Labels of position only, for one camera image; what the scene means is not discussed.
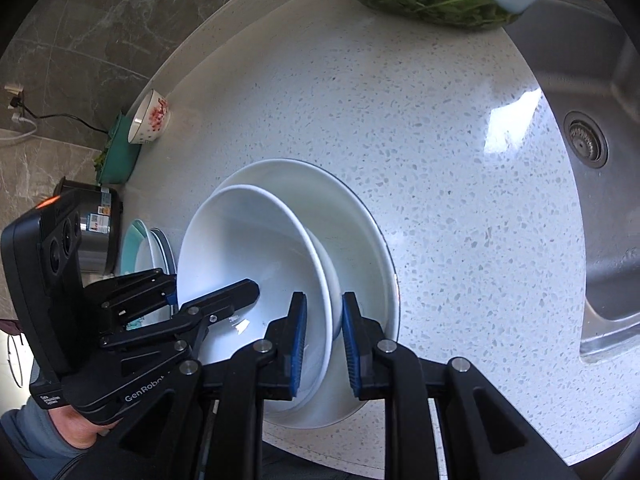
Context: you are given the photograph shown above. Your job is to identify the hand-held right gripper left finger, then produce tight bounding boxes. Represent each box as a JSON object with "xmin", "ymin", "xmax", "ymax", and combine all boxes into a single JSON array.
[{"xmin": 97, "ymin": 291, "xmax": 308, "ymax": 480}]

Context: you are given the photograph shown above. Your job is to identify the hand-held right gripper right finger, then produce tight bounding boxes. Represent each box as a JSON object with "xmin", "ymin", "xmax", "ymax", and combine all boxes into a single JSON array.
[{"xmin": 341, "ymin": 291, "xmax": 586, "ymax": 480}]

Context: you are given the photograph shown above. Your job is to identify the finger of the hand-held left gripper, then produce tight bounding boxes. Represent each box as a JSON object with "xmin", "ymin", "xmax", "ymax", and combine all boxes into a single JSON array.
[
  {"xmin": 172, "ymin": 279, "xmax": 261, "ymax": 330},
  {"xmin": 84, "ymin": 269, "xmax": 178, "ymax": 333}
]

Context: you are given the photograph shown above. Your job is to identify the teal floral plate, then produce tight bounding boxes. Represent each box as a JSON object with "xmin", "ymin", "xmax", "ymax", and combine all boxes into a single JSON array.
[{"xmin": 119, "ymin": 219, "xmax": 151, "ymax": 277}]

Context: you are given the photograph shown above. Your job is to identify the white ceramic bowl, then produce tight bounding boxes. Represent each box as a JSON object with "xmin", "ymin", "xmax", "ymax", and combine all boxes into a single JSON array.
[
  {"xmin": 210, "ymin": 158, "xmax": 401, "ymax": 428},
  {"xmin": 306, "ymin": 230, "xmax": 344, "ymax": 342},
  {"xmin": 176, "ymin": 185, "xmax": 333, "ymax": 399}
]

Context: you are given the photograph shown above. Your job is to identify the person's left forearm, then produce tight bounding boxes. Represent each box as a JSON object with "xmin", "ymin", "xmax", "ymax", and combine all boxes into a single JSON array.
[{"xmin": 0, "ymin": 394, "xmax": 88, "ymax": 466}]

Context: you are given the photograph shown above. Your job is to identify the person's left hand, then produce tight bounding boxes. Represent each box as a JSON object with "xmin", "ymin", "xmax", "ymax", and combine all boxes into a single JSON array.
[{"xmin": 50, "ymin": 404, "xmax": 121, "ymax": 452}]

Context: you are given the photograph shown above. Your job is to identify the grey-rimmed white plate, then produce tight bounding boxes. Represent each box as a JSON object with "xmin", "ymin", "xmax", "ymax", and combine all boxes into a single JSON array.
[{"xmin": 150, "ymin": 228, "xmax": 177, "ymax": 307}]

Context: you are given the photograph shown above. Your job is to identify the black rice cooker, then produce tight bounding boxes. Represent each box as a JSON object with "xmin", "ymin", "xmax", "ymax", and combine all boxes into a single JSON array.
[{"xmin": 52, "ymin": 176, "xmax": 124, "ymax": 277}]

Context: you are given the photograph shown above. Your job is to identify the teal plastic colander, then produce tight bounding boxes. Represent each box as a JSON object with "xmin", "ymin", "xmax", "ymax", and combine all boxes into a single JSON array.
[{"xmin": 95, "ymin": 112, "xmax": 142, "ymax": 185}]

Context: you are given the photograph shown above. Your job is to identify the green leafy vegetables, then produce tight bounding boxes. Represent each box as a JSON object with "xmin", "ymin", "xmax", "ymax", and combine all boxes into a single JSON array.
[{"xmin": 92, "ymin": 144, "xmax": 109, "ymax": 182}]

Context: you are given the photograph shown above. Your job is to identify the large brown-rimmed floral bowl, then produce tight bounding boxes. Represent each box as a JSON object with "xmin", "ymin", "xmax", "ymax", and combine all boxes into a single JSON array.
[{"xmin": 127, "ymin": 88, "xmax": 172, "ymax": 146}]

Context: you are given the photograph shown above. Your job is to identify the stainless steel sink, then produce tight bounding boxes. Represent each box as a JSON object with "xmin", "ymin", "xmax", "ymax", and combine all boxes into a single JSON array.
[{"xmin": 504, "ymin": 0, "xmax": 640, "ymax": 366}]

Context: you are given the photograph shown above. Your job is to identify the sink drain strainer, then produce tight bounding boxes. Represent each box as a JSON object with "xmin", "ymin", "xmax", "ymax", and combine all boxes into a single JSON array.
[{"xmin": 563, "ymin": 111, "xmax": 610, "ymax": 169}]

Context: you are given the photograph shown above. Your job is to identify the thin black cable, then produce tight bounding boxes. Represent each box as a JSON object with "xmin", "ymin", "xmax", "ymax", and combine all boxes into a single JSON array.
[{"xmin": 6, "ymin": 331, "xmax": 27, "ymax": 390}]

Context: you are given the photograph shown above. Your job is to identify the white power cable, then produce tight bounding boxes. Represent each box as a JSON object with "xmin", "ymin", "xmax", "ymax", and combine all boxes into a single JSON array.
[{"xmin": 0, "ymin": 110, "xmax": 39, "ymax": 149}]

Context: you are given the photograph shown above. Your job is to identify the black power cable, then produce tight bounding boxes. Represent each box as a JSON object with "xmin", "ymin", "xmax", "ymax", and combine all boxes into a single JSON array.
[{"xmin": 19, "ymin": 102, "xmax": 115, "ymax": 137}]

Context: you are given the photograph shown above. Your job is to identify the wall socket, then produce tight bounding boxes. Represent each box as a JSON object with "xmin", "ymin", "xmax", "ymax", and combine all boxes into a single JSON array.
[{"xmin": 4, "ymin": 83, "xmax": 27, "ymax": 111}]

